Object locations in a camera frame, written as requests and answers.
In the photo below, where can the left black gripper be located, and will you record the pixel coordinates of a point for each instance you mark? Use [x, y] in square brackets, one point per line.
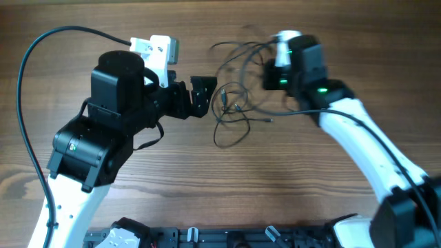
[200, 100]

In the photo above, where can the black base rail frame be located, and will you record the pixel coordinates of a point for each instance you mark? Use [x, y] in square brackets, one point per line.
[224, 237]

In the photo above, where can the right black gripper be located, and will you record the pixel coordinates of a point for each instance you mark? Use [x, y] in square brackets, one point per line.
[271, 79]

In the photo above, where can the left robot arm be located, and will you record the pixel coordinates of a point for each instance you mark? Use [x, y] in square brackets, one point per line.
[91, 148]

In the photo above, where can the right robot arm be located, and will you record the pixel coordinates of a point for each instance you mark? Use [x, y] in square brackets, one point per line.
[409, 200]

